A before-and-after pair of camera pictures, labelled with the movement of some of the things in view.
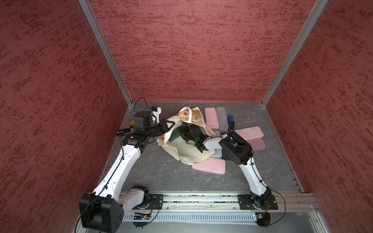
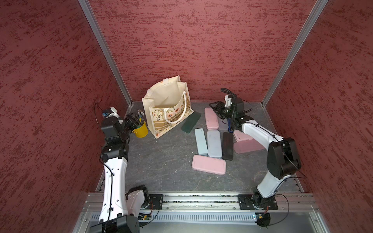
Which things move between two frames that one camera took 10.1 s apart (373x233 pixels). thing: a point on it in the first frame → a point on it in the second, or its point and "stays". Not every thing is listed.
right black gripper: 184,130 → 218,108
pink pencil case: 211,118 stays
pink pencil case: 213,165 stays
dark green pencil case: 175,133 → 191,122
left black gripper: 164,128 → 132,121
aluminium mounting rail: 228,202 stays
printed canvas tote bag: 186,152 → 166,103
